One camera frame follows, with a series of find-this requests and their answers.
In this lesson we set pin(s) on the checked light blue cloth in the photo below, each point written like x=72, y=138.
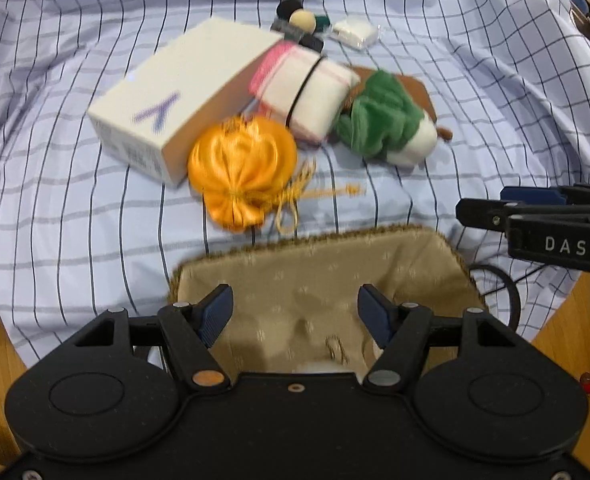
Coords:
x=65, y=220

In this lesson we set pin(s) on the beige round ball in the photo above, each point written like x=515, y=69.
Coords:
x=302, y=21

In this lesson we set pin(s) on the black pom ball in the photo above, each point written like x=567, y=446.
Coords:
x=287, y=7

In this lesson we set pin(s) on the small dark green item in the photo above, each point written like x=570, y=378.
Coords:
x=321, y=21

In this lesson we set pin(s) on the green and white plush toy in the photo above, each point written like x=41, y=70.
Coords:
x=380, y=120

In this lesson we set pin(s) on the blue round knob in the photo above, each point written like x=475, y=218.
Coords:
x=580, y=1

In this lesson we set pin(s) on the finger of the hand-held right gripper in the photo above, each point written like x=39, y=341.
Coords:
x=540, y=240
x=530, y=195

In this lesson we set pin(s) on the woven basket with beige lining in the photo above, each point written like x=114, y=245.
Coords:
x=320, y=280

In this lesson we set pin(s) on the brown leather case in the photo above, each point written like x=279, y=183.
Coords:
x=417, y=91

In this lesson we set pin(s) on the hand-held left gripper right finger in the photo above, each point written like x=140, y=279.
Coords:
x=375, y=312

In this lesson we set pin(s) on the folded white cloth pink edge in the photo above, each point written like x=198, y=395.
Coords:
x=315, y=90

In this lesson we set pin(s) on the black and grey small item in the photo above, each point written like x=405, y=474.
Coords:
x=305, y=40

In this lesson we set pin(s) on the white cardboard box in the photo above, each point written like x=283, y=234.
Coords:
x=185, y=90

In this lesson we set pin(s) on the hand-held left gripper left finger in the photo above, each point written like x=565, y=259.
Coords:
x=215, y=312

